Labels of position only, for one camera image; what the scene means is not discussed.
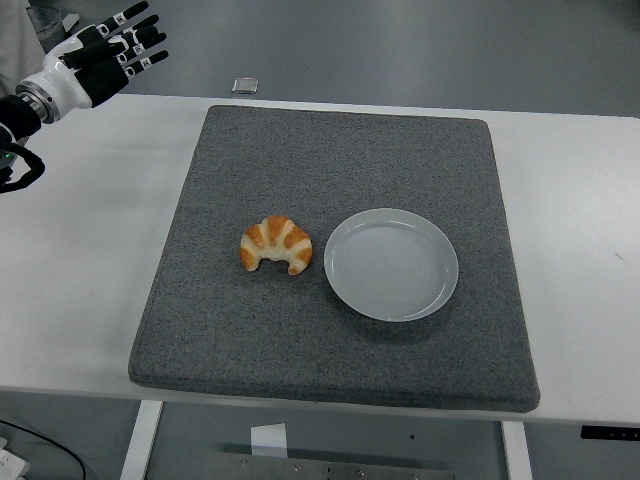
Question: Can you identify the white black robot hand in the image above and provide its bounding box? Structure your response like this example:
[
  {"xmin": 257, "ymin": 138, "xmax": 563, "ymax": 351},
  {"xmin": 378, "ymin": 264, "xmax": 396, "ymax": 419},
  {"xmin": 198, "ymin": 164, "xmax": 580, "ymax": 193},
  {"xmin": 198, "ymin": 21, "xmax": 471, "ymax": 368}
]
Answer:
[{"xmin": 22, "ymin": 0, "xmax": 170, "ymax": 110}]

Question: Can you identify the golden croissant bread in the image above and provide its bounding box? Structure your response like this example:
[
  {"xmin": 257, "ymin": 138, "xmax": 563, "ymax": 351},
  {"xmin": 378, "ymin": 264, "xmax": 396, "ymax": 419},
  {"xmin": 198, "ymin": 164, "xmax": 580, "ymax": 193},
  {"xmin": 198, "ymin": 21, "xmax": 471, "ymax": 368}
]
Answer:
[{"xmin": 239, "ymin": 214, "xmax": 314, "ymax": 276}]

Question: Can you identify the pale grey round plate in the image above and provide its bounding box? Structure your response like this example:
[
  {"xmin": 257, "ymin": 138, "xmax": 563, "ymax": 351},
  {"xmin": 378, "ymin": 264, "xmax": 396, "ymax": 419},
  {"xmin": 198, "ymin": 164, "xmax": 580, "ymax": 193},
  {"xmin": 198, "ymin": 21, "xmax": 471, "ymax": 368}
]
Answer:
[{"xmin": 323, "ymin": 207, "xmax": 460, "ymax": 323}]

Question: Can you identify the grey metal plate with screws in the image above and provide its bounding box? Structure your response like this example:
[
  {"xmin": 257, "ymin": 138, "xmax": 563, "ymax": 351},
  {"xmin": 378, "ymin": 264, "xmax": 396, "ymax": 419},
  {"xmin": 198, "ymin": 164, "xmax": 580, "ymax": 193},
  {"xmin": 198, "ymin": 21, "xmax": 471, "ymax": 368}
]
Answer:
[{"xmin": 207, "ymin": 451, "xmax": 454, "ymax": 480}]

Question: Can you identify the person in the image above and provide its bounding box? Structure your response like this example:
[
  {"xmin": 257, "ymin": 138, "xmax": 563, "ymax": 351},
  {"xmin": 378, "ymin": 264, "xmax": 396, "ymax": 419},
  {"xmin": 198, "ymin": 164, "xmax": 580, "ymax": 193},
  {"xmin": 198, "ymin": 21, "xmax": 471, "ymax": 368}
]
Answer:
[{"xmin": 0, "ymin": 0, "xmax": 54, "ymax": 97}]

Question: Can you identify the bin with clear liner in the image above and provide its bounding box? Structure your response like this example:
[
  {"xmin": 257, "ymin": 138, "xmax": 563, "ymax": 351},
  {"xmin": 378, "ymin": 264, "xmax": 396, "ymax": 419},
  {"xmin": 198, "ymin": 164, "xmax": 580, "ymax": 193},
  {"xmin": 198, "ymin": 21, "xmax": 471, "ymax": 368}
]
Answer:
[{"xmin": 25, "ymin": 3, "xmax": 71, "ymax": 44}]

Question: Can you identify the grey felt mat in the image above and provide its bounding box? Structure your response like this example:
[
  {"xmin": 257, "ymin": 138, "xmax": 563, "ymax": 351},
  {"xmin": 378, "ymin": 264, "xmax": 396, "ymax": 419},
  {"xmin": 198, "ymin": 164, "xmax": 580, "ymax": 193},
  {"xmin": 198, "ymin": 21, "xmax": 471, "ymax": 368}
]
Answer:
[{"xmin": 127, "ymin": 104, "xmax": 542, "ymax": 414}]

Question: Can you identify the white table leg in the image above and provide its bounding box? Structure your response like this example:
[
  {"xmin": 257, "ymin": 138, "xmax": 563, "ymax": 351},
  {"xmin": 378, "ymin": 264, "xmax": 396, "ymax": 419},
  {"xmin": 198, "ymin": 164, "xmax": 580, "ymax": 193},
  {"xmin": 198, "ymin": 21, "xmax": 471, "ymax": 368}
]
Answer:
[
  {"xmin": 501, "ymin": 421, "xmax": 534, "ymax": 480},
  {"xmin": 119, "ymin": 399, "xmax": 165, "ymax": 480}
]

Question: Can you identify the white power strip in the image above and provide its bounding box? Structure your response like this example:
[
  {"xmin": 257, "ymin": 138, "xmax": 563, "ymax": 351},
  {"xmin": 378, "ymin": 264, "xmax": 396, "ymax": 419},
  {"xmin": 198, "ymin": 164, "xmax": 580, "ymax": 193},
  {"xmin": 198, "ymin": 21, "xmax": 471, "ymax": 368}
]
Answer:
[{"xmin": 0, "ymin": 436, "xmax": 31, "ymax": 480}]

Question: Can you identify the black table control panel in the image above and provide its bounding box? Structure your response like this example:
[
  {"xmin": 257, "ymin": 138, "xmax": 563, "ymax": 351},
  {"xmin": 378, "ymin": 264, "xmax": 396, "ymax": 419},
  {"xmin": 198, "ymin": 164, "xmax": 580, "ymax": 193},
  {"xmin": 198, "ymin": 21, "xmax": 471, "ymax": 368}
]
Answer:
[{"xmin": 580, "ymin": 425, "xmax": 640, "ymax": 442}]

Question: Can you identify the black floor cable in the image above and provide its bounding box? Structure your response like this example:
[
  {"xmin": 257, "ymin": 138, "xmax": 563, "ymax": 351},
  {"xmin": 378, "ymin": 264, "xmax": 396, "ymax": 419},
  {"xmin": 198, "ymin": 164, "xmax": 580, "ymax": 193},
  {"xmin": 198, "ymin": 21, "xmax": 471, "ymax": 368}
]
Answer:
[{"xmin": 0, "ymin": 418, "xmax": 88, "ymax": 480}]

